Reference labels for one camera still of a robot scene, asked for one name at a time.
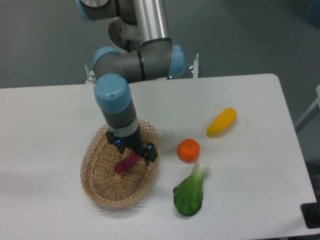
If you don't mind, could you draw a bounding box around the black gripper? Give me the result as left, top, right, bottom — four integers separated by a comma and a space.
105, 127, 158, 166

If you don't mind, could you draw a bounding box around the purple sweet potato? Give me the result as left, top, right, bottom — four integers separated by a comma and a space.
114, 152, 139, 174

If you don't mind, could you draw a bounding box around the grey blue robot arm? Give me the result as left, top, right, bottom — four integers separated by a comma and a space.
76, 0, 186, 164

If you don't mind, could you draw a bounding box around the woven wicker basket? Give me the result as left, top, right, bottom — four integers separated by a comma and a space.
80, 124, 160, 208

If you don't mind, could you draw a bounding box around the orange tangerine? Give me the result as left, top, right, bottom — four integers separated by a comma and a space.
176, 138, 201, 163

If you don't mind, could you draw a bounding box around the green bok choy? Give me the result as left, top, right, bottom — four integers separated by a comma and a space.
173, 160, 210, 217

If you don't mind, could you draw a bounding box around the yellow squash toy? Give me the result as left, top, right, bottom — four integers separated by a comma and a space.
206, 107, 237, 138

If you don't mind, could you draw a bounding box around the black box at table edge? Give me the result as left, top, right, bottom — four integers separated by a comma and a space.
300, 202, 320, 229

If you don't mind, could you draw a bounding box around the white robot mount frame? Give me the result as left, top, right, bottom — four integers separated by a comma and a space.
84, 52, 201, 85

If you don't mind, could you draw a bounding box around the white frame at right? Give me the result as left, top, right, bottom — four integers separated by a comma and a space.
294, 85, 320, 134

